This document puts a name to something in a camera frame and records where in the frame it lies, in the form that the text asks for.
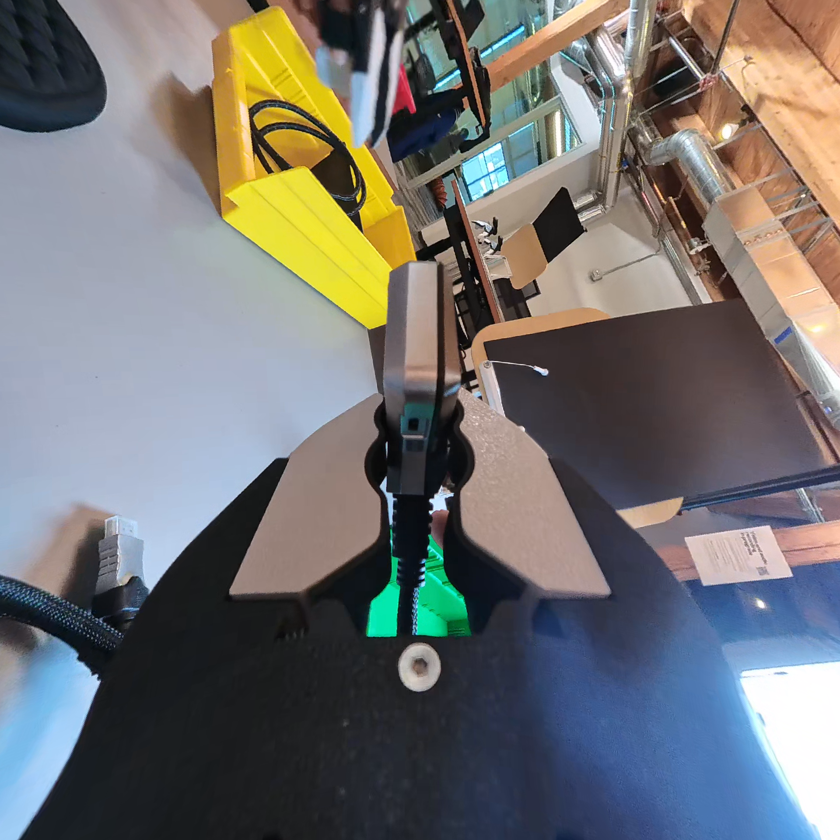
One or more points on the green plastic bin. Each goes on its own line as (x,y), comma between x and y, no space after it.
(380,617)

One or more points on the silver vertical pipe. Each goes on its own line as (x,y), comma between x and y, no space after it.
(618,131)

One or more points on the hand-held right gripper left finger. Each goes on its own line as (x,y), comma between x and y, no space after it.
(315,518)

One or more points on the wooden desk with black frame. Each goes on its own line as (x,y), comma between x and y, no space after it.
(474,262)

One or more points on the black textured wrist rest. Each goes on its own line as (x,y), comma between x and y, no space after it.
(39,59)

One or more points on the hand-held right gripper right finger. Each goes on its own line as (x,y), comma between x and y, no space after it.
(525,518)

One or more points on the shiny metal tools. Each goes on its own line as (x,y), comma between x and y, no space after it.
(487,236)

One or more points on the glass window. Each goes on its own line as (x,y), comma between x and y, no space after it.
(484,172)

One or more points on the silver HDMI switch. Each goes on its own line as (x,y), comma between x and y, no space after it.
(413,328)

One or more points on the tan and black chair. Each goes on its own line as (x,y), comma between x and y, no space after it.
(558,223)

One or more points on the white paper notice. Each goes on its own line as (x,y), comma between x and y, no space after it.
(738,554)

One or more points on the black wood-rimmed panel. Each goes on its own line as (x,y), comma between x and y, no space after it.
(656,407)

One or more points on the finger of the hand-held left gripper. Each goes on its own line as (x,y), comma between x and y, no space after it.
(344,98)
(388,59)

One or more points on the silver rectangular duct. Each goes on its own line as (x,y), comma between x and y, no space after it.
(768,262)

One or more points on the yellow plastic bin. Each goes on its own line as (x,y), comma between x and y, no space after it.
(289,216)

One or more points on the large silver round duct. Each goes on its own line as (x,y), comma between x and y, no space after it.
(689,161)

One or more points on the black bin divider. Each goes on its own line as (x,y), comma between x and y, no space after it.
(328,177)

